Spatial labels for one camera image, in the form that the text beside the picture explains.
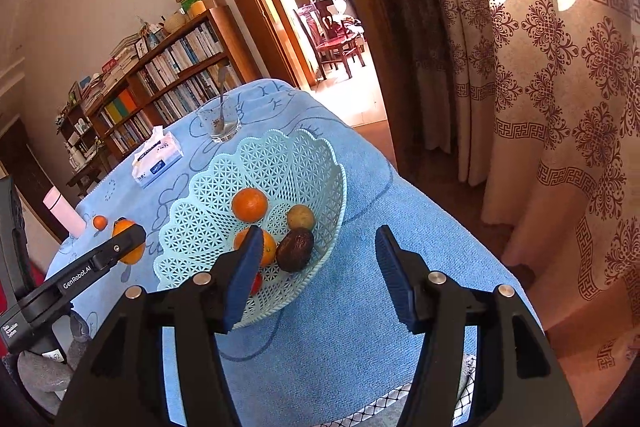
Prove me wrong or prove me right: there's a teal plastic lattice basket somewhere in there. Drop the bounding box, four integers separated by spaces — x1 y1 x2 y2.
153 128 348 327

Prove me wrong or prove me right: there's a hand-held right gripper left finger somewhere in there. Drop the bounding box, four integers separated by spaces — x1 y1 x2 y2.
55 225 265 427

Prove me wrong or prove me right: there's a smooth mandarin orange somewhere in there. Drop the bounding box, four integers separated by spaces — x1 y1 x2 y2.
234 228 277 267

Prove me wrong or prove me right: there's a large wooden bookshelf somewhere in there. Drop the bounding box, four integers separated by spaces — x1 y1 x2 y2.
81 4 262 159

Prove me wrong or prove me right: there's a person's left hand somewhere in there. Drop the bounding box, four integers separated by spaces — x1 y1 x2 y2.
15 309 94 414

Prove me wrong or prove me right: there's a brown wooden door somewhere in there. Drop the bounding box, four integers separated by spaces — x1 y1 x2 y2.
311 0 453 180

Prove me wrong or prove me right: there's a white and blue tissue box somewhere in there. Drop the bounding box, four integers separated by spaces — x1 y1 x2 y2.
131 125 182 189

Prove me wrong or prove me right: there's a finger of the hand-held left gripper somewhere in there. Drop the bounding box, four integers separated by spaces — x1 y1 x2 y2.
92 223 148 273

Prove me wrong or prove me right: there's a dark oval avocado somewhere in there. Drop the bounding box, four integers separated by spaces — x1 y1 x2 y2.
275 227 315 273

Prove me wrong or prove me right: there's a patterned beige curtain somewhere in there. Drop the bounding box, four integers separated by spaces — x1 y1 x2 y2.
429 0 640 380

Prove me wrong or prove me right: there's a wooden dining chair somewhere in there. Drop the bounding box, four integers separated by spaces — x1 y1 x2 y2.
294 3 328 81
317 13 367 68

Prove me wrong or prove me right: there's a light blue printed towel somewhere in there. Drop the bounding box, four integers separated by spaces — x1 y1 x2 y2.
44 78 546 427

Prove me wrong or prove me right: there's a clear drinking glass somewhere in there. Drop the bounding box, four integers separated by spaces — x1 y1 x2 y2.
196 104 243 144

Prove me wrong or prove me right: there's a metal spoon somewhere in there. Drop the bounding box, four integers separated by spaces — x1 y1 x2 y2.
215 65 231 128

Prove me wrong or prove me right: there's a small cluttered wooden shelf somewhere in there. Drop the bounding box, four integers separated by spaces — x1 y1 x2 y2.
54 99 103 174

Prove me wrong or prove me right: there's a rough-skinned mandarin orange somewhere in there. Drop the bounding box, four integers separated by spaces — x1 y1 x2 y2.
231 187 270 224

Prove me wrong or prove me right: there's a pink tumbler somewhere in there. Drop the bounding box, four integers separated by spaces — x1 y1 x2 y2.
42 188 86 238

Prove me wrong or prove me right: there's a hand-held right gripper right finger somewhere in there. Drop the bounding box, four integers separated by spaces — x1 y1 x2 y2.
375 225 584 427

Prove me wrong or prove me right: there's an oval smooth orange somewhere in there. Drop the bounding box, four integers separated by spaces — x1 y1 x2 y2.
111 217 147 265

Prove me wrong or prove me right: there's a large green-brown round fruit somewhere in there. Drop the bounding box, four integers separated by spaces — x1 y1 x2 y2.
286 204 316 232

